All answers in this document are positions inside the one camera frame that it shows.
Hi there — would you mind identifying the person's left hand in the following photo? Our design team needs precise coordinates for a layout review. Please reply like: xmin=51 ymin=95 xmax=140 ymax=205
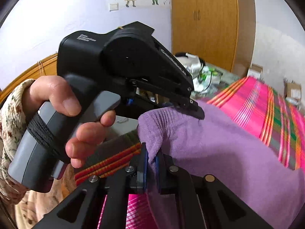
xmin=22 ymin=75 xmax=117 ymax=169

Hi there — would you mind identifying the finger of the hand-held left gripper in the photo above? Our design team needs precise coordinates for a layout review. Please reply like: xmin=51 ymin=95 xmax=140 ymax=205
xmin=120 ymin=93 xmax=172 ymax=120
xmin=131 ymin=79 xmax=205 ymax=120

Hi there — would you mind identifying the wooden wardrobe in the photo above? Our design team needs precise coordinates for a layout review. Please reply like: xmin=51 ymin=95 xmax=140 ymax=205
xmin=170 ymin=0 xmax=239 ymax=73

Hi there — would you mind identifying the wooden headboard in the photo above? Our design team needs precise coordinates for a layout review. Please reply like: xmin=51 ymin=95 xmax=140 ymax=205
xmin=0 ymin=54 xmax=59 ymax=98

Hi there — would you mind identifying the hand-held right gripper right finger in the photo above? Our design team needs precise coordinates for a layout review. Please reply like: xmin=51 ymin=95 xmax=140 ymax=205
xmin=155 ymin=148 xmax=274 ymax=229

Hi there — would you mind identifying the purple fleece garment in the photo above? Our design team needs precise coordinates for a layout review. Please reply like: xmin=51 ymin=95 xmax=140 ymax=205
xmin=138 ymin=100 xmax=305 ymax=229

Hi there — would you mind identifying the person's floral clothing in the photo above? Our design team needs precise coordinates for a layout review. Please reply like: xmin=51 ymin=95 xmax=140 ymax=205
xmin=14 ymin=164 xmax=79 ymax=229

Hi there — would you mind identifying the white cardboard box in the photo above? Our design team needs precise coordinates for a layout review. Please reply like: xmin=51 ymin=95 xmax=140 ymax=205
xmin=248 ymin=64 xmax=262 ymax=79

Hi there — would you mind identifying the pink green plaid bed sheet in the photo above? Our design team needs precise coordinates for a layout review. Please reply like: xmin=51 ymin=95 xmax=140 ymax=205
xmin=74 ymin=76 xmax=305 ymax=229

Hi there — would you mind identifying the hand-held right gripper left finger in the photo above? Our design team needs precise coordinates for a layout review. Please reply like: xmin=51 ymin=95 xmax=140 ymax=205
xmin=32 ymin=143 xmax=149 ymax=229

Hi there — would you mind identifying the person's left forearm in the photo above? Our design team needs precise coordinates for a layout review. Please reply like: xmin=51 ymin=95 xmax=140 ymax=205
xmin=0 ymin=79 xmax=36 ymax=206

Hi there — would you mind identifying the open brown cardboard box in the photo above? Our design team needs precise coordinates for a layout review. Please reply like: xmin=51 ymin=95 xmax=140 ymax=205
xmin=283 ymin=79 xmax=303 ymax=103

